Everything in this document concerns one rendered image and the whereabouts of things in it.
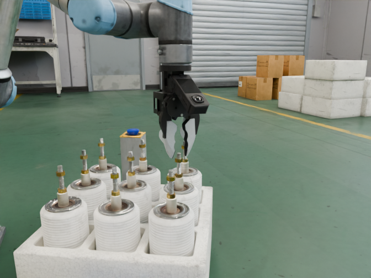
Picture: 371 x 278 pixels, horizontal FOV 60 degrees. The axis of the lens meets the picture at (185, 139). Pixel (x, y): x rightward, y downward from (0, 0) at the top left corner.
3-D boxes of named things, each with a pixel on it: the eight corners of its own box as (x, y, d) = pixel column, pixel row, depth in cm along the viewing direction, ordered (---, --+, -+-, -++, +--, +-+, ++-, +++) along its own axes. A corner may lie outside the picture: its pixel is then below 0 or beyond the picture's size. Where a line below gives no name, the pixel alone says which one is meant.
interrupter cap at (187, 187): (199, 193, 76) (199, 191, 76) (168, 197, 74) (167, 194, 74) (189, 182, 83) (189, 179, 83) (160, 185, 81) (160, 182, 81)
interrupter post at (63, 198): (70, 207, 69) (69, 192, 68) (58, 209, 68) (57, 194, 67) (68, 202, 71) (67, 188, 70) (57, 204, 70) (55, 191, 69)
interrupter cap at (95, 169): (83, 170, 91) (83, 168, 91) (104, 164, 97) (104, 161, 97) (102, 176, 87) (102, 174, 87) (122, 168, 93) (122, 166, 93)
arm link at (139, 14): (93, -1, 68) (139, -5, 64) (122, 6, 78) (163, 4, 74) (96, 37, 70) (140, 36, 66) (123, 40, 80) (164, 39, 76)
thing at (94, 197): (75, 239, 89) (69, 178, 85) (110, 236, 91) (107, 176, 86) (69, 260, 80) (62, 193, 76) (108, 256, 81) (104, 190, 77)
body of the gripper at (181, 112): (180, 113, 81) (180, 64, 78) (197, 118, 74) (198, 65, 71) (152, 115, 78) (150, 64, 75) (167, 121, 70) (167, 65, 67)
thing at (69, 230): (97, 282, 72) (91, 208, 68) (51, 297, 68) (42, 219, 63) (87, 259, 80) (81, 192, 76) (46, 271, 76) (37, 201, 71)
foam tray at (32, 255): (23, 325, 69) (12, 251, 65) (94, 231, 107) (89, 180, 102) (204, 343, 65) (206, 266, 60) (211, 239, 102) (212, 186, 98)
